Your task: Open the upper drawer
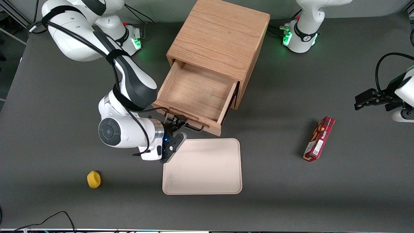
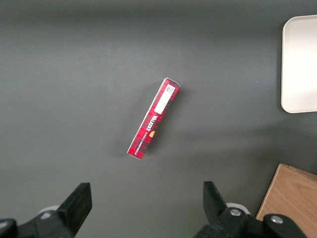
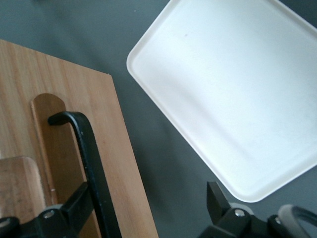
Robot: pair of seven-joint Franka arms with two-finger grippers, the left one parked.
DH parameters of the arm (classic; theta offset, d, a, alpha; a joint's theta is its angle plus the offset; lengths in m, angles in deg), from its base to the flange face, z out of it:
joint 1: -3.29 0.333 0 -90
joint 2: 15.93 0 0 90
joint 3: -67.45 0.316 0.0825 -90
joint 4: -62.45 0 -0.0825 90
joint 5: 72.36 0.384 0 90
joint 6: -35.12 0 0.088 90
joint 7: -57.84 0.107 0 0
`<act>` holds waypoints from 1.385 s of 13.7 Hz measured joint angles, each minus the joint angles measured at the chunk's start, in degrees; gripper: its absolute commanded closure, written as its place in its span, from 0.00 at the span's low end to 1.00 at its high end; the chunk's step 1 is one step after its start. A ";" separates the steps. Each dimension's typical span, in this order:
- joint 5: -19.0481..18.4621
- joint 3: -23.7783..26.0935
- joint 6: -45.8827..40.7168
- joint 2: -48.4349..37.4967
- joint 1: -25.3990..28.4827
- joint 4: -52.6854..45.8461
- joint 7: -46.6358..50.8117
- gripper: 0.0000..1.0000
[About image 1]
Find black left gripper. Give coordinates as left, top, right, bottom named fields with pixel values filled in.
left=354, top=88, right=405, bottom=112

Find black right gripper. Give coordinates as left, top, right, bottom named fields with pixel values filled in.
left=163, top=115, right=189, bottom=140

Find black metal drawer handle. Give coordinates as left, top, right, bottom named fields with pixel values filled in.
left=163, top=108, right=205, bottom=132

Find wooden drawer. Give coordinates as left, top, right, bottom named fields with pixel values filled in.
left=152, top=60, right=240, bottom=137

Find wooden drawer cabinet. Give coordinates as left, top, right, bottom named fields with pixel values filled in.
left=166, top=0, right=271, bottom=110

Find beige plastic tray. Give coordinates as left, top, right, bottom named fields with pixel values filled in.
left=162, top=138, right=243, bottom=195

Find red snack box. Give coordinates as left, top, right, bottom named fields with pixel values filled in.
left=303, top=116, right=335, bottom=162

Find yellow lemon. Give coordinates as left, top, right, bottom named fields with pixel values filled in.
left=87, top=171, right=102, bottom=189

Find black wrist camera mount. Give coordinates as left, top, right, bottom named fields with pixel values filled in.
left=161, top=131, right=188, bottom=164

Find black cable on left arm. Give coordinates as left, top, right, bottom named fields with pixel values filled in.
left=375, top=52, right=414, bottom=93

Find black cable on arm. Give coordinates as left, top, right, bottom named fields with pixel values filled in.
left=28, top=6, right=152, bottom=158
left=375, top=52, right=414, bottom=93

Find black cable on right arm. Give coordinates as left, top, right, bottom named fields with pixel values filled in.
left=28, top=6, right=152, bottom=158

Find black base cable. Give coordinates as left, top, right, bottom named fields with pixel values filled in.
left=124, top=3, right=147, bottom=25

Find black cable at table edge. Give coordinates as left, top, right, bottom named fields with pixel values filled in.
left=0, top=211, right=77, bottom=233

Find aluminium frame bar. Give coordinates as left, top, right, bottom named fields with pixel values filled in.
left=0, top=0, right=33, bottom=30

